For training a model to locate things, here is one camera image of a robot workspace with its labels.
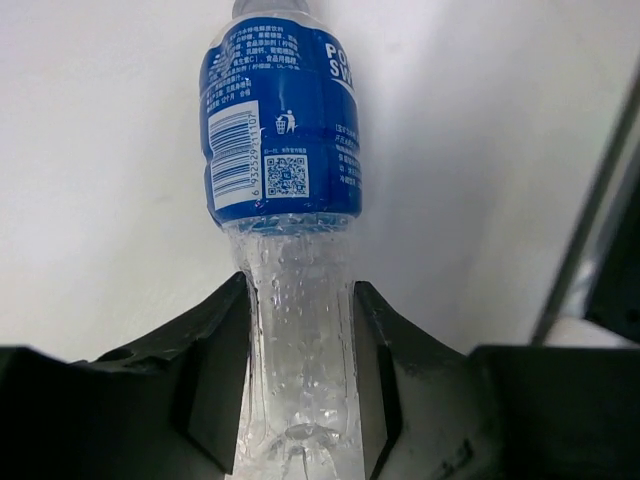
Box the blue label bottle white cap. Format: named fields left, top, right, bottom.
left=199, top=1, right=365, bottom=479

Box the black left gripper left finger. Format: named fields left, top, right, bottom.
left=1, top=273, right=251, bottom=479

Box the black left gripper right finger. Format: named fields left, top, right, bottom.
left=353, top=281, right=639, bottom=479

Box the aluminium frame rail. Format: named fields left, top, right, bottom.
left=531, top=69, right=639, bottom=346

